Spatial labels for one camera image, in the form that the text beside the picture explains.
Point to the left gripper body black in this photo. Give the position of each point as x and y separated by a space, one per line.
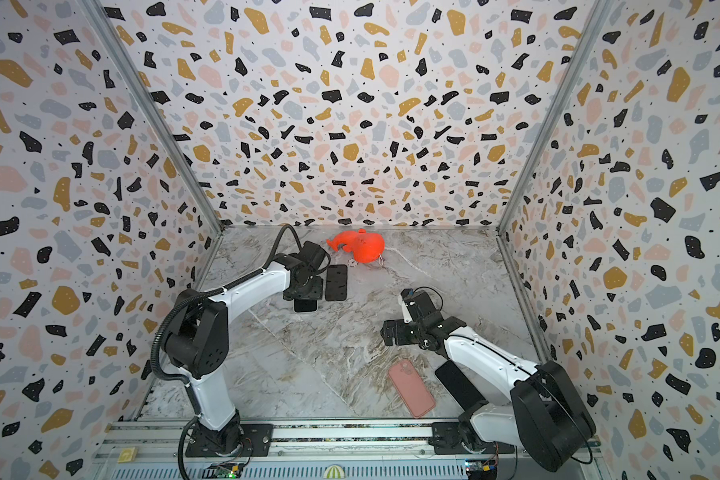
314 290

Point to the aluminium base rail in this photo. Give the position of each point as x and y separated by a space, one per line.
322 449

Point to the pink phone case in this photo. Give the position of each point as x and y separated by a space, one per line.
411 388

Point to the black phone case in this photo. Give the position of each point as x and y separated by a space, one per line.
336 283

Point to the red plush whale toy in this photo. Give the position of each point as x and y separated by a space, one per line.
364 246

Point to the black smartphone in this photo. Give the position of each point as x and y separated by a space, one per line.
305 306
459 386

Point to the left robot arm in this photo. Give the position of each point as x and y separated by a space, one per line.
192 342

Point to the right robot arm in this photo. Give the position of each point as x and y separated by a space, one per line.
506 399

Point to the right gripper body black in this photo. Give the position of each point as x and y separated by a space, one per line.
413 331

